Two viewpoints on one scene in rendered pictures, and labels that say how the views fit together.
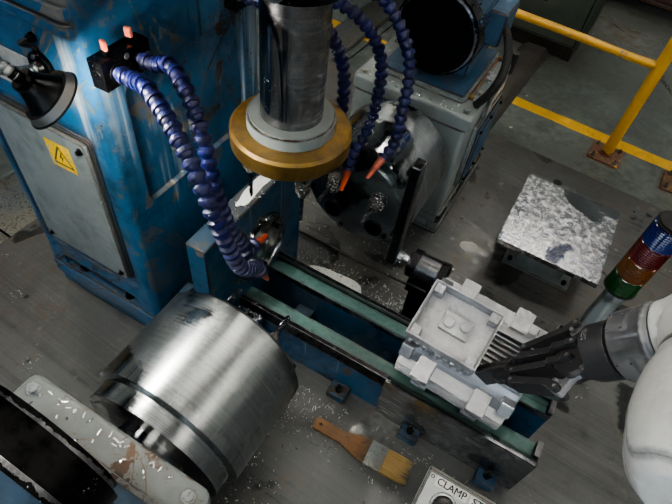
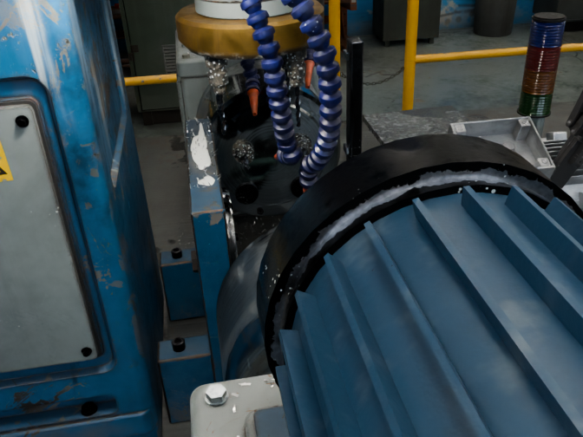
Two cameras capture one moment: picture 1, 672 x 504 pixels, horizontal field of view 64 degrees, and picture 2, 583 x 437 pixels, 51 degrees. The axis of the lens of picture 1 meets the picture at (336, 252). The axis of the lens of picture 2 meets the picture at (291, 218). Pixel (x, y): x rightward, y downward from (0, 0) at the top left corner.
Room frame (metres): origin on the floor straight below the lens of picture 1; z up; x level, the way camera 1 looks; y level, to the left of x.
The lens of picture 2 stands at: (-0.05, 0.47, 1.49)
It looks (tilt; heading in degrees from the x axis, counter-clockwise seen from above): 30 degrees down; 328
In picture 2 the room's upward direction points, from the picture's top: 3 degrees counter-clockwise
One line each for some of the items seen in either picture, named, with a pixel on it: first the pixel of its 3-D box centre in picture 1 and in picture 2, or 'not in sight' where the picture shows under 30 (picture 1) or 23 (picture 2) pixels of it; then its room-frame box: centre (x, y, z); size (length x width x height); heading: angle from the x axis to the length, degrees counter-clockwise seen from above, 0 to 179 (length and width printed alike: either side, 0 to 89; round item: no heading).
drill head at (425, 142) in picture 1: (383, 163); (262, 130); (0.92, -0.07, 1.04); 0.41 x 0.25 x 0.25; 157
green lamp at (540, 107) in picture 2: (626, 279); (535, 101); (0.68, -0.56, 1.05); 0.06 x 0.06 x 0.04
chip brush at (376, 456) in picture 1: (361, 447); not in sight; (0.37, -0.11, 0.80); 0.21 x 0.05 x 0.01; 69
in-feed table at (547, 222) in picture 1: (551, 240); (424, 152); (0.94, -0.53, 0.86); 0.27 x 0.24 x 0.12; 157
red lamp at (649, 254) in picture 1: (651, 250); (542, 55); (0.68, -0.56, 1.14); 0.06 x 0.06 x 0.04
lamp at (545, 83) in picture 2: (638, 265); (539, 79); (0.68, -0.56, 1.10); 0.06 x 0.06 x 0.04
